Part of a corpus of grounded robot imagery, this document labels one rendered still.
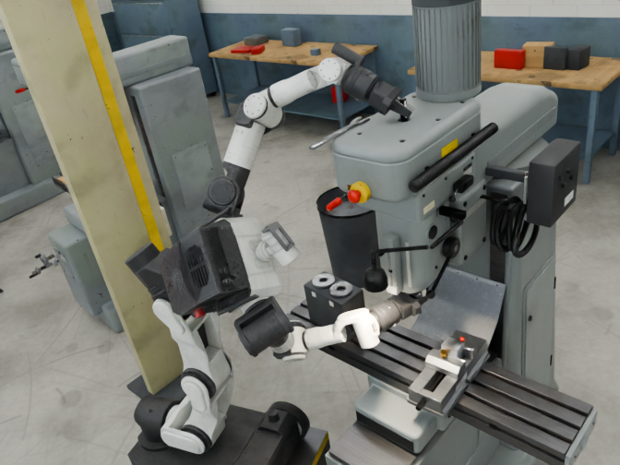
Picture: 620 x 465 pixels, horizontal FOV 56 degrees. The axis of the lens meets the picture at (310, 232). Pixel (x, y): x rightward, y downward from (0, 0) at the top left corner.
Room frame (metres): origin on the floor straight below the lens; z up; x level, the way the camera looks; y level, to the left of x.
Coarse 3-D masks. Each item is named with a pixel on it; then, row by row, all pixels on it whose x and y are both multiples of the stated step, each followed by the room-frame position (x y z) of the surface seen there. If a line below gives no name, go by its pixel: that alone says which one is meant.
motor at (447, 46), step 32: (416, 0) 1.74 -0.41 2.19; (448, 0) 1.68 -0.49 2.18; (480, 0) 1.73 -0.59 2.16; (416, 32) 1.75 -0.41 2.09; (448, 32) 1.68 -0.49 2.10; (480, 32) 1.73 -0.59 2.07; (416, 64) 1.77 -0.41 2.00; (448, 64) 1.68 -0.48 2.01; (480, 64) 1.73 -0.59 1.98; (448, 96) 1.68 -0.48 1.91
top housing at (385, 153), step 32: (416, 96) 1.79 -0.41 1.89; (352, 128) 1.60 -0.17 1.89; (384, 128) 1.56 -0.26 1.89; (416, 128) 1.52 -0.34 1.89; (448, 128) 1.53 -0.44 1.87; (480, 128) 1.66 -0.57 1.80; (352, 160) 1.47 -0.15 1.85; (384, 160) 1.39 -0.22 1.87; (416, 160) 1.41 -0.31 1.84; (384, 192) 1.40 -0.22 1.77
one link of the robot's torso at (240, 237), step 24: (216, 216) 1.52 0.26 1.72; (240, 216) 1.60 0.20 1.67; (192, 240) 1.44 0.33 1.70; (216, 240) 1.45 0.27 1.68; (240, 240) 1.50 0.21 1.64; (168, 264) 1.52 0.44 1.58; (192, 264) 1.62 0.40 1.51; (216, 264) 1.38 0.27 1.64; (240, 264) 1.43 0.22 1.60; (264, 264) 1.48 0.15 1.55; (168, 288) 1.51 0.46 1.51; (192, 288) 1.39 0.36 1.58; (216, 288) 1.32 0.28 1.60; (240, 288) 1.37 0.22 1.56; (264, 288) 1.42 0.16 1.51; (192, 312) 1.44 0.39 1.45
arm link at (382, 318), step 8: (376, 312) 1.51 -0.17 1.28; (384, 312) 1.50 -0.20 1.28; (368, 320) 1.47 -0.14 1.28; (376, 320) 1.49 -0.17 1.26; (384, 320) 1.48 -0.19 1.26; (352, 328) 1.50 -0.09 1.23; (360, 328) 1.46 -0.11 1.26; (368, 328) 1.46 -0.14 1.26; (376, 328) 1.47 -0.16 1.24; (384, 328) 1.48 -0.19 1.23; (360, 336) 1.46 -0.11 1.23; (368, 336) 1.45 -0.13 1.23; (376, 336) 1.46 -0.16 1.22; (360, 344) 1.46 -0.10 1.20; (368, 344) 1.44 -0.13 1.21; (376, 344) 1.44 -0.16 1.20
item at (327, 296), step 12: (324, 276) 1.94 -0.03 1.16; (312, 288) 1.89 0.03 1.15; (324, 288) 1.87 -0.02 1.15; (336, 288) 1.84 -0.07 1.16; (348, 288) 1.83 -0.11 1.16; (312, 300) 1.89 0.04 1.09; (324, 300) 1.83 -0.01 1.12; (336, 300) 1.78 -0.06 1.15; (348, 300) 1.77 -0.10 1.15; (360, 300) 1.81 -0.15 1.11; (312, 312) 1.90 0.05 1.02; (324, 312) 1.84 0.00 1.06; (336, 312) 1.78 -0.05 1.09; (324, 324) 1.85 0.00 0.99; (348, 336) 1.76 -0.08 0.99
